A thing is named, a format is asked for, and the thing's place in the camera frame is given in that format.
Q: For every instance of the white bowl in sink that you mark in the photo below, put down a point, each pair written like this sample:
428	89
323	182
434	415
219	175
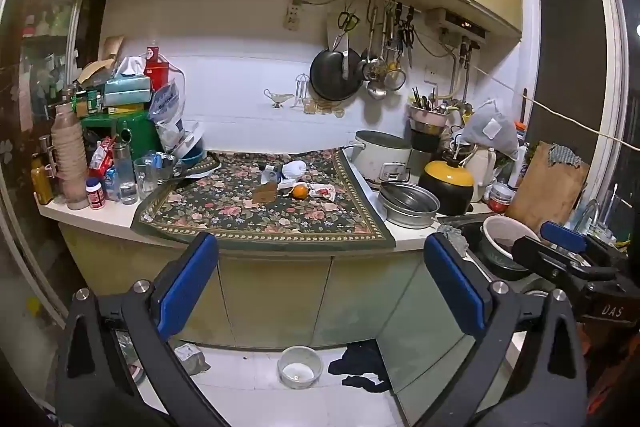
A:
499	234

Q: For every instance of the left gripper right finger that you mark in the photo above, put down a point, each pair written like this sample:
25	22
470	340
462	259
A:
548	384

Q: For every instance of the white thermos jug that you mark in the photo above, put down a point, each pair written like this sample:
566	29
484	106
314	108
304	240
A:
481	165

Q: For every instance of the teal tissue box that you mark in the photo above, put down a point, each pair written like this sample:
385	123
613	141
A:
120	91

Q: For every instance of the green box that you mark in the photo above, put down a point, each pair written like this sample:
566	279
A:
135	129

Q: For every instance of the grey hanging cloth bag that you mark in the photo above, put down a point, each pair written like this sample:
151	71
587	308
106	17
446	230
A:
488	127

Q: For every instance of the blue bowl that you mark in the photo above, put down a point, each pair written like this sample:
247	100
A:
193	157

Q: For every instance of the grey bag on floor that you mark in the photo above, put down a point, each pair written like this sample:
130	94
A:
191	358

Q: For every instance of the small white pill bottle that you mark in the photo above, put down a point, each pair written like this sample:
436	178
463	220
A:
95	193

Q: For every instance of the pink utensil holder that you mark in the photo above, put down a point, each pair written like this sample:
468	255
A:
425	121

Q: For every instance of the white red plastic bag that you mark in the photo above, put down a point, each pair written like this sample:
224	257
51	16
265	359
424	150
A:
322	191

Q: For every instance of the hanging wire strainer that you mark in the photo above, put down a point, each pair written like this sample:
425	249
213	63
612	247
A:
395	77

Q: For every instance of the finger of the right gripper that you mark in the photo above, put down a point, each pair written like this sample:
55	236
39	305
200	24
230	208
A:
541	259
563	237

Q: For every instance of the clear glass mug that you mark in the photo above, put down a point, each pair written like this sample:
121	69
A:
147	171

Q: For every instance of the yellow black pot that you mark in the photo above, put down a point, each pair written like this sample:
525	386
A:
450	183

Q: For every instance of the white foam fruit net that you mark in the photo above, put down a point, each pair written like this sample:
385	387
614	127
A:
294	170

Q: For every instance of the stack of brown paper cups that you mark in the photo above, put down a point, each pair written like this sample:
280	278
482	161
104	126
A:
70	156

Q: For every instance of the clear water bottle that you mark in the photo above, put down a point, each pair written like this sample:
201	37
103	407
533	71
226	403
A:
124	167

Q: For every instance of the stainless steel basin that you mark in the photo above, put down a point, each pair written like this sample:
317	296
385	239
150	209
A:
408	205

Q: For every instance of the white tissue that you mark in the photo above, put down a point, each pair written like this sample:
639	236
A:
287	184

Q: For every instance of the white trash bowl on floor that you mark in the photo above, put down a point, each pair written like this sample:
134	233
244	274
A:
299	367

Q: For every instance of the grey dish rag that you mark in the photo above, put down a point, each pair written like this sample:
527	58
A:
455	237

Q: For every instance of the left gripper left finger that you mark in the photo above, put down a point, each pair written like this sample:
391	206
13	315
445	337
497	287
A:
94	386

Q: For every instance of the red carton box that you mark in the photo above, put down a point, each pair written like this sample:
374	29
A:
156	68

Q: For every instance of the floral green table mat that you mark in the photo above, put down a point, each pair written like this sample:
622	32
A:
244	214

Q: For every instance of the hanging metal ladle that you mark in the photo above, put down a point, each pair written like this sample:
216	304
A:
372	68

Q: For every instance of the white round lid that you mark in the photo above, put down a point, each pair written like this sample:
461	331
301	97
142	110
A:
189	140

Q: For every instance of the dark cloth on floor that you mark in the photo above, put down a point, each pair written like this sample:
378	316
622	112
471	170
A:
363	367

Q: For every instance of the black hanging frying pan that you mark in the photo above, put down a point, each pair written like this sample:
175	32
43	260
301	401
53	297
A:
326	75

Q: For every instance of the wooden cutting board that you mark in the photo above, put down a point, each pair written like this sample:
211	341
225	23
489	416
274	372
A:
547	192

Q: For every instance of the brown cardboard piece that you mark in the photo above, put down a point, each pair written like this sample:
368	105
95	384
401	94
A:
265	193

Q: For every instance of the blue printed plastic bag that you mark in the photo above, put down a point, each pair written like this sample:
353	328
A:
165	112

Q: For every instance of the green glass bottle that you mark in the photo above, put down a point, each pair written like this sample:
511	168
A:
270	174

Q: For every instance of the white rice cooker pot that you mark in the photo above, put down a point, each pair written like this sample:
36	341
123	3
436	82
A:
380	157

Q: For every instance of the yellow oil bottle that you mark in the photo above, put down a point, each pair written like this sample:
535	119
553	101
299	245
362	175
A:
40	181

